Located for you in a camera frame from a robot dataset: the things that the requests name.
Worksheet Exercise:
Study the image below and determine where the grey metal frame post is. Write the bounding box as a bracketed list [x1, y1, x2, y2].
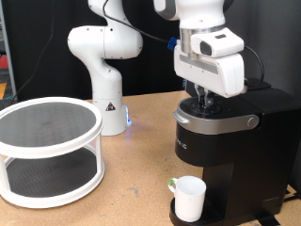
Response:
[0, 0, 17, 98]

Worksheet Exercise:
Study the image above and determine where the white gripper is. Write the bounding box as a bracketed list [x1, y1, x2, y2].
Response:
[173, 27, 248, 108]

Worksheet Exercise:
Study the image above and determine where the black camera cable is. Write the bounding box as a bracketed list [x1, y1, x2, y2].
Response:
[102, 0, 266, 89]

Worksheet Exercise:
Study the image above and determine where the white two-tier turntable shelf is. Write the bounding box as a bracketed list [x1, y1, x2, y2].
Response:
[0, 96, 106, 210]

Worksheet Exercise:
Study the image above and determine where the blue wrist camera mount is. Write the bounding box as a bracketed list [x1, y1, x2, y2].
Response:
[166, 36, 179, 52]

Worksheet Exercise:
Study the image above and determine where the white mug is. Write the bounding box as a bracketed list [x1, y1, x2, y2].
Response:
[166, 175, 208, 223]

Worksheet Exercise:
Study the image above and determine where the black Keurig power cord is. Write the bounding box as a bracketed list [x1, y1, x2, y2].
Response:
[282, 187, 301, 203]

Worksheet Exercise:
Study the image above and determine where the black hanging wall cable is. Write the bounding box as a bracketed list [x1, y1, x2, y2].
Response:
[12, 0, 55, 103]

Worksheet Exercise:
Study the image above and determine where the black Keurig coffee machine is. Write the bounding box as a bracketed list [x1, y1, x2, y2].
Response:
[169, 88, 301, 226]

